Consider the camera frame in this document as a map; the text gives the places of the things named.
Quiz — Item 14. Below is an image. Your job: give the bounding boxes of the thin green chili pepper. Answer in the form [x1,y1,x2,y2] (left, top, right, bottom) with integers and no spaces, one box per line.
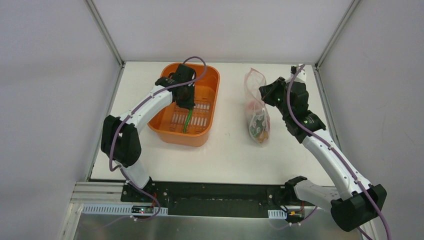
[183,108,193,134]

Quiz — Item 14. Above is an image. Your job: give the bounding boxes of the clear zip top bag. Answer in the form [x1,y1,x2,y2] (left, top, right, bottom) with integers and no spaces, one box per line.
[243,68,271,145]

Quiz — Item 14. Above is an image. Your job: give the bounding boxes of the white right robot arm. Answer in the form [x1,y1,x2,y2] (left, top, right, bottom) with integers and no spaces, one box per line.
[258,77,387,232]

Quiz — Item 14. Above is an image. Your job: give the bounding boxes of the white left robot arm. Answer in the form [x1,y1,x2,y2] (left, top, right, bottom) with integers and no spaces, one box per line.
[100,63,197,203]

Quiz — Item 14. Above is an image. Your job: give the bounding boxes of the orange plastic basket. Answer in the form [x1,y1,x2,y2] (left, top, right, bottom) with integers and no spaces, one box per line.
[148,65,220,147]

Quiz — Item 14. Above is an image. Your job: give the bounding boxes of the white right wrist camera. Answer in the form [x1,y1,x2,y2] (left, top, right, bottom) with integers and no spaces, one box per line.
[290,64,307,83]

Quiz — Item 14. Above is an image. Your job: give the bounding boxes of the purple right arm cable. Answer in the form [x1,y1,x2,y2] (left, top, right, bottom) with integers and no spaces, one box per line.
[286,64,393,240]

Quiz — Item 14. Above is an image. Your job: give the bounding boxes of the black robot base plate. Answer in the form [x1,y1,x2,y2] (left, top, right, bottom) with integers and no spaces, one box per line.
[120,181,301,218]

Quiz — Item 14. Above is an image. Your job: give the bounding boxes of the right white cable duct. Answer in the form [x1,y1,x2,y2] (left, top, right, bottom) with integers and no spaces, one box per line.
[267,209,288,220]

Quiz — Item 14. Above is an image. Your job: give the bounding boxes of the white cable duct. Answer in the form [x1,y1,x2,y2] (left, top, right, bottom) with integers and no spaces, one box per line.
[267,209,288,220]
[81,203,168,216]

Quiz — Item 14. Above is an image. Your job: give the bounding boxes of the left white cable duct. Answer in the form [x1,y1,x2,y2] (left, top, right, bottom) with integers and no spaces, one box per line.
[81,203,168,216]

